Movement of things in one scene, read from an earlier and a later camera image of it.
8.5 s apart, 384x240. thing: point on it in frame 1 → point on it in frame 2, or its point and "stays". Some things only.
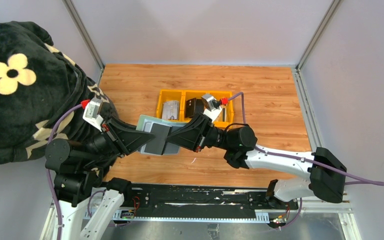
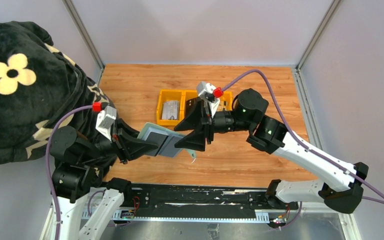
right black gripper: x=204 y=132 → x=207 y=122
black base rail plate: x=143 y=198 stays
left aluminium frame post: x=82 y=29 stays
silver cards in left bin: x=170 y=110 stays
